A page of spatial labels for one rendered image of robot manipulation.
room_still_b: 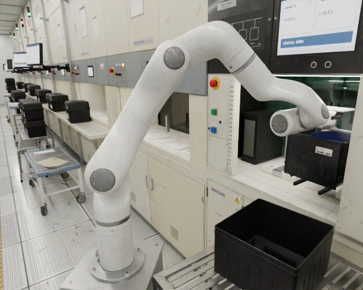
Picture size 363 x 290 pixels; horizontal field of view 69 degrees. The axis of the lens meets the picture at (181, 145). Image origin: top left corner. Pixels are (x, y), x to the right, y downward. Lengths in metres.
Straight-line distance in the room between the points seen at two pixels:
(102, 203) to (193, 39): 0.58
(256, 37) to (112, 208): 0.89
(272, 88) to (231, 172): 0.68
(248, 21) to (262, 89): 0.50
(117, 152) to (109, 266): 0.41
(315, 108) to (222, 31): 0.35
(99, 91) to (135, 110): 3.39
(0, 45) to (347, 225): 14.04
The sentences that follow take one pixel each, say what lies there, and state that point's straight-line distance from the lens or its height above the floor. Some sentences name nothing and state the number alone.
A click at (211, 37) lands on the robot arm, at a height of 1.51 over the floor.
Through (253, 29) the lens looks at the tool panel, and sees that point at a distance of 1.25.
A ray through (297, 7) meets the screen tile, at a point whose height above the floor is 1.63.
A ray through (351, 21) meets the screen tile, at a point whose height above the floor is 1.56.
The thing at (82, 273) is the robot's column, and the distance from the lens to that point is 1.05.
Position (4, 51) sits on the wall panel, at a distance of 14.30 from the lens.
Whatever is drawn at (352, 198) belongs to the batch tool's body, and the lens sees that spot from 1.03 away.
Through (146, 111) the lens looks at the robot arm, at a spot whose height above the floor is 1.31.
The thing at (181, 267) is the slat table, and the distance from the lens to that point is 1.01.
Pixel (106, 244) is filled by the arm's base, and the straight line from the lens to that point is 0.95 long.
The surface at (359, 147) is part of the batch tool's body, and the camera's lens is 0.98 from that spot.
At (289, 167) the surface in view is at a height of 1.03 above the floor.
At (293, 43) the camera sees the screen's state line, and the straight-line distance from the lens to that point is 1.13.
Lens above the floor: 1.42
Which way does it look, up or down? 16 degrees down
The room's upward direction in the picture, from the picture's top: 1 degrees counter-clockwise
